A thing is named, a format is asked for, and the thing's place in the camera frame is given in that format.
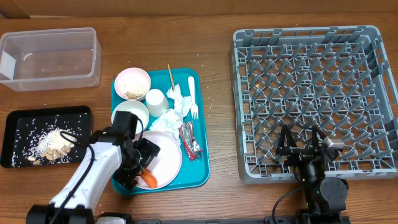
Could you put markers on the clear plastic bin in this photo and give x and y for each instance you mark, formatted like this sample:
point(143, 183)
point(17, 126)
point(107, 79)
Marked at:
point(50, 59)

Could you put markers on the white plastic fork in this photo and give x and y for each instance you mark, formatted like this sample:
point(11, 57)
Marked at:
point(194, 107)

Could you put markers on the orange carrot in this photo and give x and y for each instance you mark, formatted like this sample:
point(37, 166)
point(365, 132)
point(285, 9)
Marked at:
point(148, 178)

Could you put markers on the red foil wrapper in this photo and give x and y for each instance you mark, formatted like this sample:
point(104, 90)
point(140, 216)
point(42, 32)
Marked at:
point(190, 143)

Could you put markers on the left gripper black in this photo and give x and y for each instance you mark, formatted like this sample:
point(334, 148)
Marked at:
point(125, 175)

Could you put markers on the pink bowl with food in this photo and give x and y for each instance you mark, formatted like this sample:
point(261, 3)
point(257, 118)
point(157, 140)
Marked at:
point(132, 84)

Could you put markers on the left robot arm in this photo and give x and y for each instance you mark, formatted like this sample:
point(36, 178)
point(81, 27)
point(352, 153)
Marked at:
point(111, 154)

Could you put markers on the pale green bowl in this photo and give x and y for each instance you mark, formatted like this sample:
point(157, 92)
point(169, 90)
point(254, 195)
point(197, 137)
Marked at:
point(137, 108)

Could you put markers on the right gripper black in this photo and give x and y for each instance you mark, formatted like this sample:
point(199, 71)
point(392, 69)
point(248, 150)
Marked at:
point(284, 147)

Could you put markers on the pink round plate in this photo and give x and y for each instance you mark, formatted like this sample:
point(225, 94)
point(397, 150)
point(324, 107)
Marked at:
point(166, 165)

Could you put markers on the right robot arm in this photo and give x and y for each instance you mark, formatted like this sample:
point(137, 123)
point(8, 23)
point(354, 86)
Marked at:
point(325, 196)

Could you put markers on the teal serving tray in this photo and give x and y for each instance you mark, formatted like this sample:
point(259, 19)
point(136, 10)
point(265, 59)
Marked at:
point(192, 173)

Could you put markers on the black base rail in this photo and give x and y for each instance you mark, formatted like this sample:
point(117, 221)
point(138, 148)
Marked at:
point(126, 218)

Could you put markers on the white paper cup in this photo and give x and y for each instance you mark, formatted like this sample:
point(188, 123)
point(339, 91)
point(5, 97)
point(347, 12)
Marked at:
point(156, 102)

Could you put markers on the crumpled white napkin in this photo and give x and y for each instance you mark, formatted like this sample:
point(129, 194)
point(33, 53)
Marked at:
point(171, 119)

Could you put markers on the rice and nuts pile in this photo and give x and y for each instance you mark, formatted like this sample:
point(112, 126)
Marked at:
point(52, 147)

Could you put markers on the grey dishwasher rack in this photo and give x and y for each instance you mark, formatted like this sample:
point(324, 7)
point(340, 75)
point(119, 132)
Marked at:
point(337, 78)

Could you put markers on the wooden skewer stick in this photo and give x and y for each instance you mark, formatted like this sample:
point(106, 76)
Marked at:
point(171, 77)

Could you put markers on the black waste tray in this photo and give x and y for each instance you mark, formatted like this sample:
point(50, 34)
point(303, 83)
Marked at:
point(23, 127)

